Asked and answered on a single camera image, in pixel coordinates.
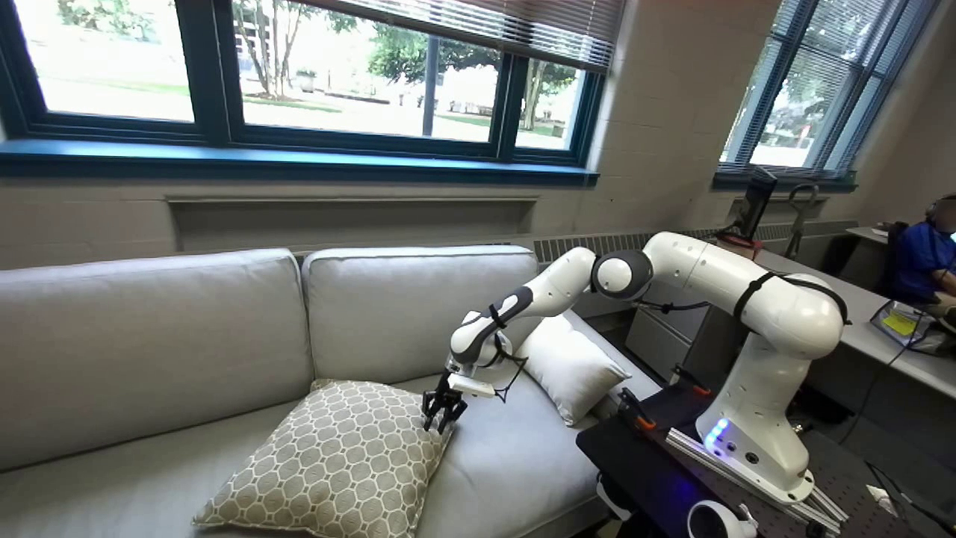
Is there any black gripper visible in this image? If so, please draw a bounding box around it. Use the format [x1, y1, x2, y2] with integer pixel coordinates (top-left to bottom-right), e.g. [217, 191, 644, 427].
[419, 367, 470, 434]

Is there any octagon patterned beige pillow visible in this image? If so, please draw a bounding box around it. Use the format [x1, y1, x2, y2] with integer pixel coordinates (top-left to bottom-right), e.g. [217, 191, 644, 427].
[192, 376, 461, 538]

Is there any plain cream pillow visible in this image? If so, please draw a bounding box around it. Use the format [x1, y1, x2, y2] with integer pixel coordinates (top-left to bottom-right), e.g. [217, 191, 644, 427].
[514, 312, 632, 430]

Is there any light grey fabric couch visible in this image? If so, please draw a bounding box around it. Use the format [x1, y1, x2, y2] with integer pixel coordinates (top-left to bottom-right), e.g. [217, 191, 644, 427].
[0, 246, 667, 538]

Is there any narrow grey couch back cushion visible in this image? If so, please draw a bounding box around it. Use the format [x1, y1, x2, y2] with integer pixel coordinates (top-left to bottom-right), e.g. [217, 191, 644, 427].
[301, 246, 543, 400]

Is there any wide grey couch back cushion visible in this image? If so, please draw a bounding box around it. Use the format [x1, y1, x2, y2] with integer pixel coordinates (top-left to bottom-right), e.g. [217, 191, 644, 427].
[0, 249, 313, 472]

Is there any orange black clamp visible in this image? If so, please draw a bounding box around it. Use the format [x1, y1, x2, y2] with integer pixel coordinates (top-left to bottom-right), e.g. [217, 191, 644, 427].
[611, 386, 667, 437]

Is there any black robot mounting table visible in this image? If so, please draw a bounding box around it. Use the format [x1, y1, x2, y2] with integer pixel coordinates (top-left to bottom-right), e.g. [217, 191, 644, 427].
[574, 376, 956, 538]

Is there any grey metal filing cabinet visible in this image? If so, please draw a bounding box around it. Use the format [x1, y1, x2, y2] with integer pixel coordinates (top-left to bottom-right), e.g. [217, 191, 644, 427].
[623, 297, 755, 392]

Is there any white VR controller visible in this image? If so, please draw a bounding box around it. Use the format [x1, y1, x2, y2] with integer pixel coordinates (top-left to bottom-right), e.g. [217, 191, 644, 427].
[685, 497, 762, 538]

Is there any horizontal window blind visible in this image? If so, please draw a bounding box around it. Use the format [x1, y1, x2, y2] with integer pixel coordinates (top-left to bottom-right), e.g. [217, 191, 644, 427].
[325, 0, 623, 71]

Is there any wide blue framed window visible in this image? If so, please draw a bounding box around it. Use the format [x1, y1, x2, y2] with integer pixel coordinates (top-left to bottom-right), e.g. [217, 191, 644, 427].
[0, 0, 623, 191]

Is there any thin metal stand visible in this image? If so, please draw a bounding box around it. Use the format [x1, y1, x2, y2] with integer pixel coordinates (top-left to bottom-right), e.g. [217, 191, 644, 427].
[786, 183, 825, 264]

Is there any white desk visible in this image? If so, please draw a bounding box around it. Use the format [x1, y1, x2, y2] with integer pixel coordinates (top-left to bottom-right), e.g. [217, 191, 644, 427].
[713, 234, 956, 400]

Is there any yellow pad on tablet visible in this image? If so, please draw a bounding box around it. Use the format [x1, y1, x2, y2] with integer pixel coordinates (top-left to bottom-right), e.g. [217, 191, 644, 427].
[870, 300, 936, 352]

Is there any narrow blue framed window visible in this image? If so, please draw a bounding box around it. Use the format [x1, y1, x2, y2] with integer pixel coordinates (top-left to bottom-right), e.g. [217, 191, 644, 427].
[712, 0, 943, 195]

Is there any person in blue shirt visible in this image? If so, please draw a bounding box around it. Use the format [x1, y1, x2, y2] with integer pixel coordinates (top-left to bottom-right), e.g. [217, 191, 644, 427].
[886, 191, 956, 315]

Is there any wall radiator vent grille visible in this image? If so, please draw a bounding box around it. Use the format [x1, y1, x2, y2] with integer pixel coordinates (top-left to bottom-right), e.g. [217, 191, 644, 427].
[531, 229, 659, 270]

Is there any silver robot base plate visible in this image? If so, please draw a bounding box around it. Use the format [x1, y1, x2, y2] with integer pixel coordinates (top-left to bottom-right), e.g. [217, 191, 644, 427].
[662, 427, 850, 538]

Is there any black camera stand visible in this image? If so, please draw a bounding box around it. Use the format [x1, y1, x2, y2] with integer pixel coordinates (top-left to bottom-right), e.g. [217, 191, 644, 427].
[712, 168, 782, 252]

